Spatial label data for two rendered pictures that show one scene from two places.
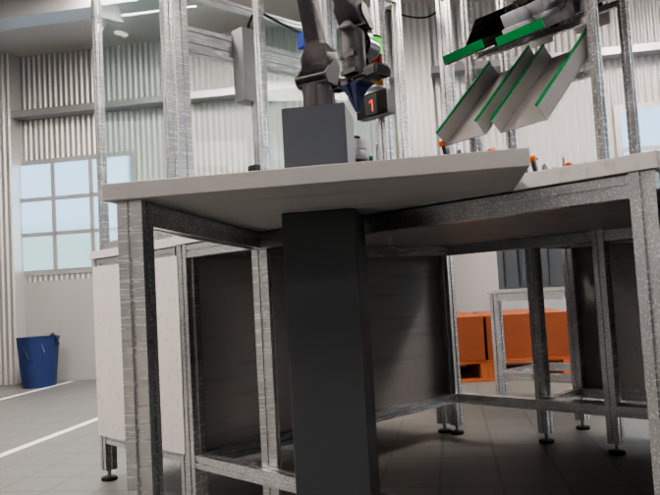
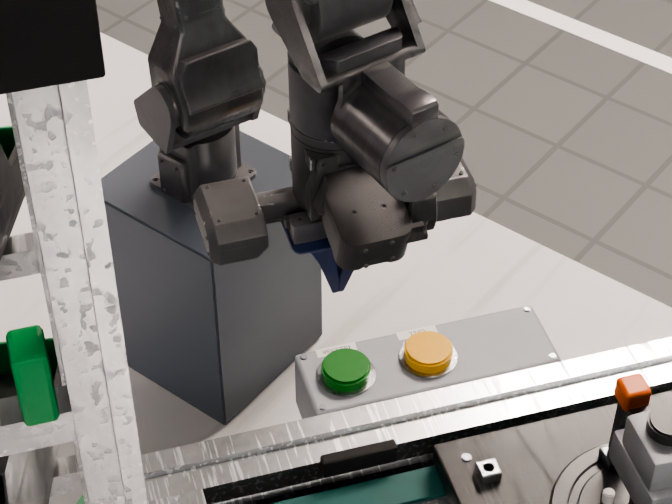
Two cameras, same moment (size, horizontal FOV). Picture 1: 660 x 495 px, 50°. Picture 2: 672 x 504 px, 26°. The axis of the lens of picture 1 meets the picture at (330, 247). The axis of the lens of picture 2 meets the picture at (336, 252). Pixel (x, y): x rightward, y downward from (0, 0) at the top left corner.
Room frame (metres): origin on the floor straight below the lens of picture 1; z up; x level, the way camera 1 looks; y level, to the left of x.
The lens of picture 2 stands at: (2.10, -0.75, 1.84)
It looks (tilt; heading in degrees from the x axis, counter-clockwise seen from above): 43 degrees down; 118
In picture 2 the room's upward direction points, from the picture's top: straight up
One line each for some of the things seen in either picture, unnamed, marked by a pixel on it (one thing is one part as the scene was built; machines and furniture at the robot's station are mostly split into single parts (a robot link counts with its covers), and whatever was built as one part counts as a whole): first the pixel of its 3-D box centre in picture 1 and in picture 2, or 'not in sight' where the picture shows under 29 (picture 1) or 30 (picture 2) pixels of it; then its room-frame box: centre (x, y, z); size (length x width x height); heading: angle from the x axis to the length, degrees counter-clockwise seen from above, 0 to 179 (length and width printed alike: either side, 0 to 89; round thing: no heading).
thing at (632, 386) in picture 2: not in sight; (631, 427); (1.98, -0.06, 1.04); 0.04 x 0.02 x 0.08; 134
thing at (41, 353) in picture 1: (40, 358); not in sight; (6.02, 2.49, 0.23); 0.39 x 0.37 x 0.45; 81
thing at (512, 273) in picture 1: (567, 263); not in sight; (3.75, -1.25, 0.73); 0.62 x 0.42 x 0.23; 44
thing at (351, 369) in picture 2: not in sight; (346, 373); (1.74, -0.05, 0.96); 0.04 x 0.04 x 0.02
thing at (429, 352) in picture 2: not in sight; (428, 355); (1.79, 0.00, 0.96); 0.04 x 0.04 x 0.02
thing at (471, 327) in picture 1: (478, 344); not in sight; (5.16, -1.03, 0.22); 1.26 x 0.91 x 0.44; 81
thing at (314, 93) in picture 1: (318, 99); (199, 152); (1.58, 0.01, 1.09); 0.07 x 0.07 x 0.06; 81
